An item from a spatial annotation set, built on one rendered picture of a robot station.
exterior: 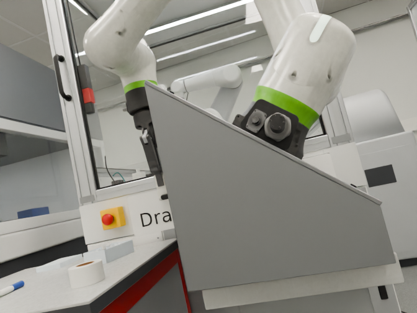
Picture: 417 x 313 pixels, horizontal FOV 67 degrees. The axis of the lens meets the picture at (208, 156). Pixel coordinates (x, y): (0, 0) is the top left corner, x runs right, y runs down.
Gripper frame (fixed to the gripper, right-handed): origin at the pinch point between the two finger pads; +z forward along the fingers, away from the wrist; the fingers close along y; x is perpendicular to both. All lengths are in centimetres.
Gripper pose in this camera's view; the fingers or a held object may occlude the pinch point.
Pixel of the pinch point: (162, 186)
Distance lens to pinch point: 84.5
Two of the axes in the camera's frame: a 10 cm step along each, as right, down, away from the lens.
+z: 2.3, 9.7, -0.9
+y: -1.6, -0.5, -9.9
